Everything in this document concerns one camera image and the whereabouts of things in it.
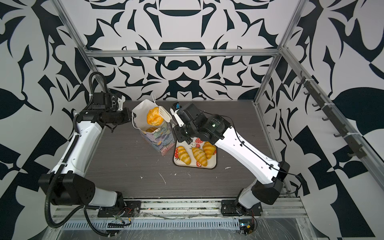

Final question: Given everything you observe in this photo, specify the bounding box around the white floral paper bag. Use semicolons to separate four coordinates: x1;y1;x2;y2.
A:
132;100;175;156

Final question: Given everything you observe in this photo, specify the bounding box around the small circuit board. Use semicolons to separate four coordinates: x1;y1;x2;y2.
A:
239;218;258;236

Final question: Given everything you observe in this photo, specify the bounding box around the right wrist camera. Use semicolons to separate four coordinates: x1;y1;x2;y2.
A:
171;102;181;112

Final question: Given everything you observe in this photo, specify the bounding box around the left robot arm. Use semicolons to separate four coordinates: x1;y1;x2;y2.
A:
39;93;132;209

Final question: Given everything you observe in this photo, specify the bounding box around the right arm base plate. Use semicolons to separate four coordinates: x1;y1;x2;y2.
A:
220;200;263;217

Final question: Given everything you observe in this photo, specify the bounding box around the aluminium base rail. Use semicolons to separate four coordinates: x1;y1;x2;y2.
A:
50;197;307;220

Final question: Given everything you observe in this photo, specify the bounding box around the round bread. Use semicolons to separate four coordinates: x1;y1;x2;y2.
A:
147;107;164;126

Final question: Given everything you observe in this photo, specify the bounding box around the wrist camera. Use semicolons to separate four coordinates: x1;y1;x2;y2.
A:
171;102;181;112
112;94;126;111

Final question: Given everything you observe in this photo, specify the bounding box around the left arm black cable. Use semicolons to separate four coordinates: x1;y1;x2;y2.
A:
44;71;133;238

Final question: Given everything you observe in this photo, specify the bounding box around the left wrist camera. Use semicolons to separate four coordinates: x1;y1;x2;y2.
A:
112;94;126;111

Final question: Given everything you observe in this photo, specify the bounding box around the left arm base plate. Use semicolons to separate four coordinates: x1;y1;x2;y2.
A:
98;201;142;218

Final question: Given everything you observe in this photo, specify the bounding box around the small croissant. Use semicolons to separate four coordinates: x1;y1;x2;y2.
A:
146;127;158;133

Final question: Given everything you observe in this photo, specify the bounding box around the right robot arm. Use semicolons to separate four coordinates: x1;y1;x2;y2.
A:
159;103;290;210

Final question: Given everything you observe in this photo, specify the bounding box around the white strawberry tray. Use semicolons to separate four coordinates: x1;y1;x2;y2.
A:
173;138;218;169

